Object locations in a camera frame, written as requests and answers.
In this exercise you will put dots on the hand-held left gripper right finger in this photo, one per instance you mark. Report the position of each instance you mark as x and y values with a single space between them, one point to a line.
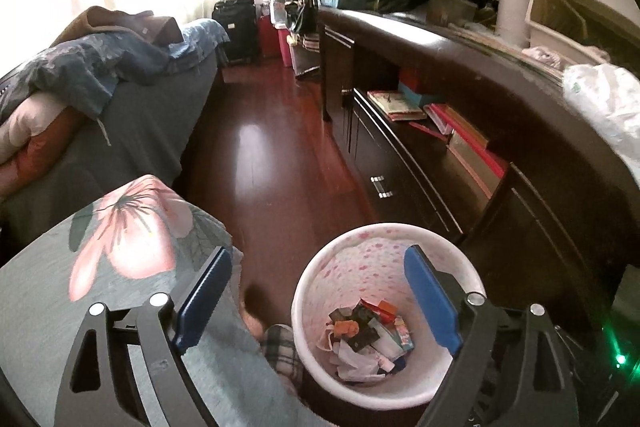
430 299

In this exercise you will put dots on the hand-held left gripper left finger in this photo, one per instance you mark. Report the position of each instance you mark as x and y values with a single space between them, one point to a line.
200 302

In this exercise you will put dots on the white paper packet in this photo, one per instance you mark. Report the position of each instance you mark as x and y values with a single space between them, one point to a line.
386 348

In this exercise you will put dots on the dark snack wrapper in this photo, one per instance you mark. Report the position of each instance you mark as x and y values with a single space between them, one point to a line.
361 333

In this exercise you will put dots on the white pink-speckled waste bin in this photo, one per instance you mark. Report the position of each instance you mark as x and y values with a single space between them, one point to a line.
360 267

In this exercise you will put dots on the small orange wrapper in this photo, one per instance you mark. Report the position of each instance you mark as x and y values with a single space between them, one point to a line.
349 329

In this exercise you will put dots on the person's foot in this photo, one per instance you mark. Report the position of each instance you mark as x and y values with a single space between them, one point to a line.
252 314

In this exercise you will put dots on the plaid slipper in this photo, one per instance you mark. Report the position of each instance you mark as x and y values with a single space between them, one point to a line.
282 349

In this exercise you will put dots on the grey floral tablecloth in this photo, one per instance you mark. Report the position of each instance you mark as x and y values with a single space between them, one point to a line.
100 267

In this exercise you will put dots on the dark wooden dresser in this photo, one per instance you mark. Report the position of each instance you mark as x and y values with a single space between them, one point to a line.
525 207

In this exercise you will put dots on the books on cabinet shelf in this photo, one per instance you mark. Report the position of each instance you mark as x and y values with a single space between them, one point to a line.
465 142

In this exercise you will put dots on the bed with grey sheet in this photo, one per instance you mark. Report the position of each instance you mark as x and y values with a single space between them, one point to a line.
140 132

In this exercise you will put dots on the illustrated book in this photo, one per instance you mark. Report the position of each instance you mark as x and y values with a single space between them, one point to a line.
395 104

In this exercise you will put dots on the small teal box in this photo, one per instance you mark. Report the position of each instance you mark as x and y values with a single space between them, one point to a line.
422 96

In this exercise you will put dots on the red pillow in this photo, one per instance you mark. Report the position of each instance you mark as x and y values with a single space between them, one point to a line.
45 152

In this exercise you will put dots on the pink folded quilt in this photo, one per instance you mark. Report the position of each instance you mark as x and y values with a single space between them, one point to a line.
30 127

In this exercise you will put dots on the white plastic bag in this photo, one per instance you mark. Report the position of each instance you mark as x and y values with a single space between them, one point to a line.
605 102

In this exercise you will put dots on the blue floral duvet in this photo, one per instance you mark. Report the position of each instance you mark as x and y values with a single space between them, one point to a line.
100 57

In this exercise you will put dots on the pink plastic container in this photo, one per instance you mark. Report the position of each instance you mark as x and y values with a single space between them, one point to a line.
286 49

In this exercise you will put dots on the black suitcase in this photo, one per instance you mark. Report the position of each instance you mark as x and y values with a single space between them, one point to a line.
235 32

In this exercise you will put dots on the red storage bin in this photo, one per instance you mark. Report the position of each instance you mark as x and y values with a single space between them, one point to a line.
268 37

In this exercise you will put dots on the brown jacket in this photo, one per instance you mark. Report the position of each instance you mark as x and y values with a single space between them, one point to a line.
125 24

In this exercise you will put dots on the black handbag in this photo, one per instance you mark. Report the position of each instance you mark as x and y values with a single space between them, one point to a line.
301 17

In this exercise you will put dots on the white paper roll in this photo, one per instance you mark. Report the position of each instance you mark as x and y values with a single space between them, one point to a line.
512 7

